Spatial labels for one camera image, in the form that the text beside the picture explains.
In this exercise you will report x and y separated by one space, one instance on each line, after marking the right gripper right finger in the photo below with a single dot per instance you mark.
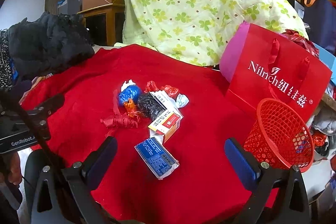
244 164

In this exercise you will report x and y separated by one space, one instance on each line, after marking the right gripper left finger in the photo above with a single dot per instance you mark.
97 163

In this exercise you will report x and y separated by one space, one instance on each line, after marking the red ribbon scrap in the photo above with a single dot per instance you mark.
117 119

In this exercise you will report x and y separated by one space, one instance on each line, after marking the orange plastic wrapper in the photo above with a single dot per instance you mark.
132 109

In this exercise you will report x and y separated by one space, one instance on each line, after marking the red white medicine box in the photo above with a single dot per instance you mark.
167 123

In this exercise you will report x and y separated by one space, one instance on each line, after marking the blue plastic bag wad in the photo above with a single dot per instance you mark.
131 92

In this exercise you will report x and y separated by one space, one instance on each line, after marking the red plastic bag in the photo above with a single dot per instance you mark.
170 91

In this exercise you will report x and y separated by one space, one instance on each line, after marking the person's left hand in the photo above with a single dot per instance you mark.
13 168

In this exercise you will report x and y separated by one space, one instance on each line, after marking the red plastic mesh basket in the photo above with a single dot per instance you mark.
280 137

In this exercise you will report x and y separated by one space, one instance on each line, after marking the red blanket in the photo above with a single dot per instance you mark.
187 179

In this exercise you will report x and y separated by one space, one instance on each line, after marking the black plastic bag wad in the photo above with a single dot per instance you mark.
150 106

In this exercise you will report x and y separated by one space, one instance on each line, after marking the white crumpled paper wad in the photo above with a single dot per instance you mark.
127 84

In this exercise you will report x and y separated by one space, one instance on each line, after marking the black clothes pile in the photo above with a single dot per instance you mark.
51 44

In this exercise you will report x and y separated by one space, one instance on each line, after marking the light blue plastic wad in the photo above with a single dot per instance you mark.
181 100

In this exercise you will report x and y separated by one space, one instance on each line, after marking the red Nilrich paper bag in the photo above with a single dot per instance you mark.
272 66

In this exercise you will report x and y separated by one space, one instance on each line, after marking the light blue cardboard box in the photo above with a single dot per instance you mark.
329 60

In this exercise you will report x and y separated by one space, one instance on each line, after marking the navy blue tote bag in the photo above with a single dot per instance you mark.
320 16

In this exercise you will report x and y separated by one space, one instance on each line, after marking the green clover patterned quilt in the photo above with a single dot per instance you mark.
197 31

